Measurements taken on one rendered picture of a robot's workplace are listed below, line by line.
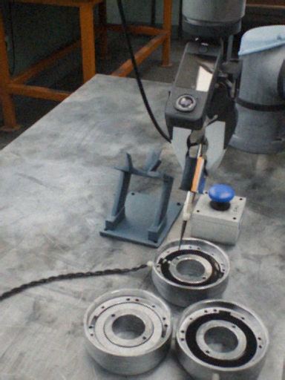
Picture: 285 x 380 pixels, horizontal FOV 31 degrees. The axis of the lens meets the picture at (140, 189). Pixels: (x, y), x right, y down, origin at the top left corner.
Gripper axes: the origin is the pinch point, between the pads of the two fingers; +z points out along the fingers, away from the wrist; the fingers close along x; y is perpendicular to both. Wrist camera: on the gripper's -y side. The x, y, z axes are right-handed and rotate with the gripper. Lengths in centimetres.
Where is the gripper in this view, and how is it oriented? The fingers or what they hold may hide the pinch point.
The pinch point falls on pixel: (196, 168)
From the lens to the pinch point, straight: 72.1
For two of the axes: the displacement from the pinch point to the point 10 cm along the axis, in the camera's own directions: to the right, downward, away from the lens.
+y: 3.7, -4.9, 7.9
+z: -0.1, 8.5, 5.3
